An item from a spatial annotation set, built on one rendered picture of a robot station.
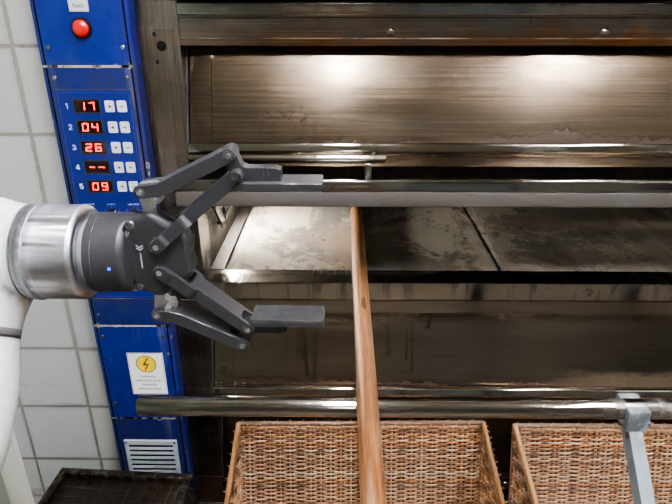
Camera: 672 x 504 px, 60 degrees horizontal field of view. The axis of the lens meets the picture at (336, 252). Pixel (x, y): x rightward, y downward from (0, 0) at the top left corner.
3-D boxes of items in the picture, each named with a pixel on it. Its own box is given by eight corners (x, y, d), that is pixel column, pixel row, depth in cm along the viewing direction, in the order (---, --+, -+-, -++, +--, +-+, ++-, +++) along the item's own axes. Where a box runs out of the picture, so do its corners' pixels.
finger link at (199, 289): (158, 263, 53) (149, 273, 53) (255, 334, 56) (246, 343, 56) (170, 246, 57) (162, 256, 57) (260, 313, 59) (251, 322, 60)
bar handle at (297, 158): (189, 188, 98) (192, 187, 100) (385, 189, 98) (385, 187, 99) (187, 153, 97) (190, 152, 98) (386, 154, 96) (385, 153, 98)
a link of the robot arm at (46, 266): (65, 273, 61) (122, 274, 61) (21, 317, 53) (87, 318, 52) (48, 190, 57) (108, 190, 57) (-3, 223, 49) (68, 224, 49)
